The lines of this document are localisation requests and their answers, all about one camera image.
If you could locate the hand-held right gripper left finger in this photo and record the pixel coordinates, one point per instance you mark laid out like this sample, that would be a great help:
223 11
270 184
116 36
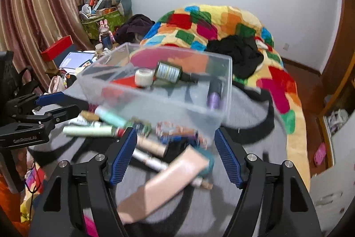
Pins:
124 156

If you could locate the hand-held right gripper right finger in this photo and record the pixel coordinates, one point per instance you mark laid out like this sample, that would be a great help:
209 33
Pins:
226 156

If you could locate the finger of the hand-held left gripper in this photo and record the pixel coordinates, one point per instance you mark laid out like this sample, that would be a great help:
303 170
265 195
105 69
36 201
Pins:
51 98
65 112

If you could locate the teal tape roll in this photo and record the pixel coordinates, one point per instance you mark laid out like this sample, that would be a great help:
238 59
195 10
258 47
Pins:
210 166

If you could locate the white pen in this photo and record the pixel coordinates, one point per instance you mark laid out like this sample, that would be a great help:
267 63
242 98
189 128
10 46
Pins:
151 161

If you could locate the beige cosmetic stick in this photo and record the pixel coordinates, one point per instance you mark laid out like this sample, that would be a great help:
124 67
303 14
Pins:
152 146

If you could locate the pale green tube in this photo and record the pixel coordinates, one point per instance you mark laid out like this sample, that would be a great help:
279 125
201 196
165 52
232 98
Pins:
88 131

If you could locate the mint green tube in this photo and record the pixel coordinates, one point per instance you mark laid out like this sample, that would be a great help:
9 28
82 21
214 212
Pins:
111 116

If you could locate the large beige cosmetic tube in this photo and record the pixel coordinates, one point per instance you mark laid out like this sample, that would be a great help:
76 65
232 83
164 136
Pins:
166 184

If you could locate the purple cosmetic bottle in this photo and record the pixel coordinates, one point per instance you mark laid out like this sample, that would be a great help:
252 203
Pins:
215 98

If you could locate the clear plastic storage box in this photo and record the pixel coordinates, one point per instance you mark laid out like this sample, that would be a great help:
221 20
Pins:
180 106

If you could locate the white tape roll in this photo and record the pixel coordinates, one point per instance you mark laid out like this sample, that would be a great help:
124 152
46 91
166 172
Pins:
144 78

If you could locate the dark green labelled jar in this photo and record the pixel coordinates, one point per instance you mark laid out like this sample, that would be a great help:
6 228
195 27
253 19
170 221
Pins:
167 72

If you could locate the grey blanket with black pattern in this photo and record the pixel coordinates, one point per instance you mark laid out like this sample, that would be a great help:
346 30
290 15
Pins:
249 126

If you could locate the blue and white notebook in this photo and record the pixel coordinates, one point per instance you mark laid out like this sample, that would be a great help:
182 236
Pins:
76 59

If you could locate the red box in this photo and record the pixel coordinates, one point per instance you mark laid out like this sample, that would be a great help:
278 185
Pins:
55 49

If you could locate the red flat pouch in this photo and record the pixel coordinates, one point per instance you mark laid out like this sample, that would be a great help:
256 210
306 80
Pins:
119 88

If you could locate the dark blue bottle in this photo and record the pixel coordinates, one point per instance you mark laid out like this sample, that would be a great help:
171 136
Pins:
106 42

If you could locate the pink bunny toy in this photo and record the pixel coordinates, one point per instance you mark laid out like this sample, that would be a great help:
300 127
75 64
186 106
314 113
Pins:
104 28

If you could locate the pink clog shoe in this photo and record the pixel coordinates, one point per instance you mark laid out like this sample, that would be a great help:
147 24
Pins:
320 153

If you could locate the striped pink curtain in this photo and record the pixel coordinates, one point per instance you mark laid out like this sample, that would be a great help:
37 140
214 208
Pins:
41 3

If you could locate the green patterned bag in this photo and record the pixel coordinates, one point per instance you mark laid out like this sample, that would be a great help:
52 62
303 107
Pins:
111 21

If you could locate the black cloth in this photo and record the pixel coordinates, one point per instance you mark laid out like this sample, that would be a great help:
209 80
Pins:
238 56

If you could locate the dark purple cloth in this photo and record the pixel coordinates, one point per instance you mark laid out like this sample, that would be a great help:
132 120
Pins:
133 27

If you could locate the white drawer cabinet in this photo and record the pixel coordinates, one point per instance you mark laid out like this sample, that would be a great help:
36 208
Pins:
332 184

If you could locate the white shoes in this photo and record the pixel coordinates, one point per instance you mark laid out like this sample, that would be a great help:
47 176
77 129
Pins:
338 120

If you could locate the colourful patchwork blanket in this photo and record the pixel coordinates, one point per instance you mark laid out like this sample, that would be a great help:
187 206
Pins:
194 20

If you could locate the white wall socket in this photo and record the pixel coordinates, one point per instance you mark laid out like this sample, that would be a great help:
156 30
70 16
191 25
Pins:
286 46

